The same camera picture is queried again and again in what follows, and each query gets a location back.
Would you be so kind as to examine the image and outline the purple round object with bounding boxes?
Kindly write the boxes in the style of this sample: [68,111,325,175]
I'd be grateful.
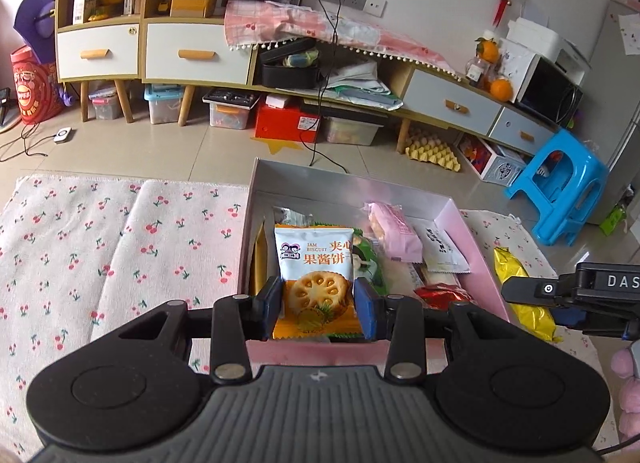
[13,0,59,52]

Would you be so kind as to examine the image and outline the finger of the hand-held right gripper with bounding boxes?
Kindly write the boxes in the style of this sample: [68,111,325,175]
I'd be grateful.
[501,273,577,306]
[549,303,624,332]

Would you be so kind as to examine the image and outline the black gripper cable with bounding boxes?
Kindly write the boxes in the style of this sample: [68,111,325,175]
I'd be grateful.
[597,435,640,457]

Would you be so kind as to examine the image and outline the red snack packet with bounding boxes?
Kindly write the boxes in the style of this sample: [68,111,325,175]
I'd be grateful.
[413,282,474,312]

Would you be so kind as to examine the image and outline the grey refrigerator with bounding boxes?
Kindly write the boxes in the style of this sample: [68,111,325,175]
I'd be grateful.
[582,0,640,226]

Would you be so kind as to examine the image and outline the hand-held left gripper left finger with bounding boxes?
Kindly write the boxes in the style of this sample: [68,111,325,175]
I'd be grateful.
[91,274,285,385]

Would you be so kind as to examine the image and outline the folded white green cloth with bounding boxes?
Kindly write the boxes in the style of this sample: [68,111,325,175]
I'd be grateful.
[329,62,404,112]

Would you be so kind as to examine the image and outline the black power cable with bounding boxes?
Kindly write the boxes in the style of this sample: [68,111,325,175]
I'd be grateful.
[299,0,352,176]

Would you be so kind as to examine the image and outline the pink cherry print cloth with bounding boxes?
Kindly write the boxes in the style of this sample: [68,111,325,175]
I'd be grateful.
[223,0,464,82]

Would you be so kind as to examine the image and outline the wide clear storage box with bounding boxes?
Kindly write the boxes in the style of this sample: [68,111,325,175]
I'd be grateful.
[319,112,386,146]

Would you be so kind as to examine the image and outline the yellow snack packet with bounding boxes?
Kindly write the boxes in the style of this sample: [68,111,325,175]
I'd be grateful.
[492,246,559,343]

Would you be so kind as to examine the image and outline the blue plastic stool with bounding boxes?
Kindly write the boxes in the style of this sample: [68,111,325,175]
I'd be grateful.
[503,128,611,248]

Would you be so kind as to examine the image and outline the red cardboard box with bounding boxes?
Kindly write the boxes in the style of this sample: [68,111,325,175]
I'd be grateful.
[254,95,321,142]

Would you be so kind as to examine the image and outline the yellow egg tray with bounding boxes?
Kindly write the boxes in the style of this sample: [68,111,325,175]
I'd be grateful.
[403,130,462,173]

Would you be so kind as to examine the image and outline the orange fruit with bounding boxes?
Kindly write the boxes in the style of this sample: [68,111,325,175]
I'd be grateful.
[489,78,514,102]
[475,38,500,64]

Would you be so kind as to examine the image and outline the low wooden drawer cabinet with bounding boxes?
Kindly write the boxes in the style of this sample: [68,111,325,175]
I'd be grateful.
[250,40,564,156]

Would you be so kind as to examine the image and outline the person's right forearm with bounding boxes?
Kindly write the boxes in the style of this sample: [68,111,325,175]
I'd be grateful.
[612,346,640,415]

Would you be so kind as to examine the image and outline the yellow cardboard box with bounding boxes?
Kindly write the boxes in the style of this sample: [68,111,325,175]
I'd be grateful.
[171,0,216,19]

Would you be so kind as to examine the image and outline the orange white biscuit packet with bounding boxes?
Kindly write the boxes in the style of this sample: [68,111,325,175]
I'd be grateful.
[272,223,364,340]

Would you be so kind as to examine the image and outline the red printed bucket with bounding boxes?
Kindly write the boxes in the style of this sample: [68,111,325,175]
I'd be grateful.
[10,45,66,126]

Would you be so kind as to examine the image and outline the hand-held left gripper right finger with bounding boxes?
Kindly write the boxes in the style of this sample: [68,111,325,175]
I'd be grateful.
[352,278,547,382]

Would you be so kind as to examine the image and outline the green bottle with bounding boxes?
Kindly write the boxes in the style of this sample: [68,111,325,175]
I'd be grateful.
[599,202,629,237]

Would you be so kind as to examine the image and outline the blue lid storage box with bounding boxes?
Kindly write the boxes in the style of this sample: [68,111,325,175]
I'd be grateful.
[143,84,184,125]

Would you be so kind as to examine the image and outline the gold snack bar packet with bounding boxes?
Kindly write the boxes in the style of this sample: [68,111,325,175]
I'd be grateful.
[252,222,269,295]

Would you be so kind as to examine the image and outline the small clear storage box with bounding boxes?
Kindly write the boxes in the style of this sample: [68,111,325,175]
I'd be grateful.
[89,85,124,122]

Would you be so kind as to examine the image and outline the black lunch case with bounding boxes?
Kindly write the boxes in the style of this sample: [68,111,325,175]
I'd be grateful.
[259,37,324,90]

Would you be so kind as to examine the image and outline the cherry print blanket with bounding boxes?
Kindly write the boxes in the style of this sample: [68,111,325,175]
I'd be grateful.
[0,174,622,463]

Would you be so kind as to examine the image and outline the white printed toy box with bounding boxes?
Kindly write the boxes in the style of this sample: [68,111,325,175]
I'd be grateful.
[457,135,529,188]

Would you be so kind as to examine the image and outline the green chips packet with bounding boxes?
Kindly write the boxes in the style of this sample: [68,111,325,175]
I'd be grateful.
[350,227,391,295]

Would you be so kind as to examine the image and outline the silver white snack packet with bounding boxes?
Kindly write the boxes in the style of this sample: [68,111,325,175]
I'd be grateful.
[272,206,314,229]

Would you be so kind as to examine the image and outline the pink snack packet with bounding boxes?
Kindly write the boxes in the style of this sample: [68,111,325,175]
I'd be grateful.
[367,201,424,264]

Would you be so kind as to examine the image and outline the white packet black script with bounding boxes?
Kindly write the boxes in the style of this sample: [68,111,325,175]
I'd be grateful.
[414,222,472,275]

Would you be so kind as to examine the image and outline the pink cardboard box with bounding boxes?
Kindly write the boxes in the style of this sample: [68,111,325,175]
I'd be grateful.
[238,157,512,378]

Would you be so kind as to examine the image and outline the black lid storage box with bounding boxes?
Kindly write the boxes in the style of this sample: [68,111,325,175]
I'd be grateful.
[202,87,261,130]

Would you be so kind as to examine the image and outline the tall wooden shelf cabinet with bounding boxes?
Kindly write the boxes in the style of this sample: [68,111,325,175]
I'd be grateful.
[54,0,259,126]

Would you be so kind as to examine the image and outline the black microwave oven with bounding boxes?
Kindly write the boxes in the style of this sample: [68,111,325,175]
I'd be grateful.
[514,50,585,126]

